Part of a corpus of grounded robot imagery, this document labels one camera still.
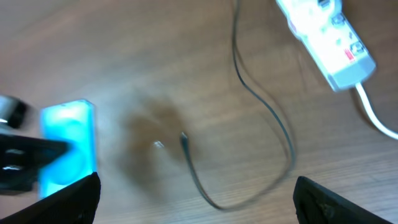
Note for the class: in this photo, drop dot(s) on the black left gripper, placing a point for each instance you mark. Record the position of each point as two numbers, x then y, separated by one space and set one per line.
22 157

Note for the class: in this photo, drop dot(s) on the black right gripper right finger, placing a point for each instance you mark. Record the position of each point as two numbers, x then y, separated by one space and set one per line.
315 204

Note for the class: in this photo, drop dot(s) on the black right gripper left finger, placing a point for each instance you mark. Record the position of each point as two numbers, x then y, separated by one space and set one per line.
76 203

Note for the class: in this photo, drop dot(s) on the blue screen smartphone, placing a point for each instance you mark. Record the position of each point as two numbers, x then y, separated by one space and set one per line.
72 123

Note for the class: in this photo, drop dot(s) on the white power strip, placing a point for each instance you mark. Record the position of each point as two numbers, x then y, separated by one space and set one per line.
334 45

